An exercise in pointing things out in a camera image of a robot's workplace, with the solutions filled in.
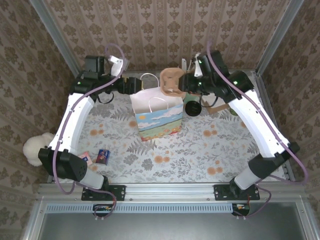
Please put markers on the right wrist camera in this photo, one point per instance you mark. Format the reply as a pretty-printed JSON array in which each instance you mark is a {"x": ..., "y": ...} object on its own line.
[{"x": 197, "y": 71}]

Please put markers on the white teddy bear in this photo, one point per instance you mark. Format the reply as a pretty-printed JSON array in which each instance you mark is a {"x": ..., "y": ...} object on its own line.
[{"x": 32, "y": 150}]

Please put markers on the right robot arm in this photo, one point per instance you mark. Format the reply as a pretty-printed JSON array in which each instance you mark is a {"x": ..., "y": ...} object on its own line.
[{"x": 260, "y": 125}]

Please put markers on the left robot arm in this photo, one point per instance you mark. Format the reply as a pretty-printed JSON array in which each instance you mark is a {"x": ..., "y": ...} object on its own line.
[{"x": 72, "y": 120}]

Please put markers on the landscape print paper bag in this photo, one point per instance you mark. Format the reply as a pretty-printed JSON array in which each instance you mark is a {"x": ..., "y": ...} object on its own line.
[{"x": 160, "y": 122}]

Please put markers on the brown cardboard cup carrier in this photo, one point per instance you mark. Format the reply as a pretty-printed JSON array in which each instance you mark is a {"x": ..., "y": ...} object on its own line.
[{"x": 170, "y": 82}]

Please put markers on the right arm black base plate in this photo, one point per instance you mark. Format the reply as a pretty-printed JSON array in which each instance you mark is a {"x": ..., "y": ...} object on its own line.
[{"x": 221, "y": 192}]

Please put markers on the small pink packet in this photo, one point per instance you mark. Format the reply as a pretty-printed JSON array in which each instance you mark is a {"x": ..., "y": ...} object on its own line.
[{"x": 85, "y": 158}]

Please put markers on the aluminium table side rail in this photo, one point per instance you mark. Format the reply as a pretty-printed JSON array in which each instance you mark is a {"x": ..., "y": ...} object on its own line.
[{"x": 261, "y": 83}]

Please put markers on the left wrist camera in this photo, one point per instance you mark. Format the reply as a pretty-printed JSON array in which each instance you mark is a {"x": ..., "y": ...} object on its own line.
[{"x": 116, "y": 65}]

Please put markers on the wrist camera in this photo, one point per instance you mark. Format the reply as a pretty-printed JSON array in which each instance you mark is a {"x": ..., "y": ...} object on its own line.
[
  {"x": 197, "y": 71},
  {"x": 116, "y": 65}
]

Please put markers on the aluminium mounting rail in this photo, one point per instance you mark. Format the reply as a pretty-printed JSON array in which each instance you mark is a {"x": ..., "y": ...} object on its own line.
[{"x": 170, "y": 191}]

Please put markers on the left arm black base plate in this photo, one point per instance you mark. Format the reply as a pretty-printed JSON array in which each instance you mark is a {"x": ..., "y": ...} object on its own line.
[{"x": 117, "y": 192}]

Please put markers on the small blue packet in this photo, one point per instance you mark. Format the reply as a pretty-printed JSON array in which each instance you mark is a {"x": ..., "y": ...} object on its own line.
[{"x": 103, "y": 156}]

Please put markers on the aluminium corner post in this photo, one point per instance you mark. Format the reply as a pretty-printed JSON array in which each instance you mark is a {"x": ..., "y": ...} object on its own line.
[
  {"x": 277, "y": 37},
  {"x": 57, "y": 42}
]

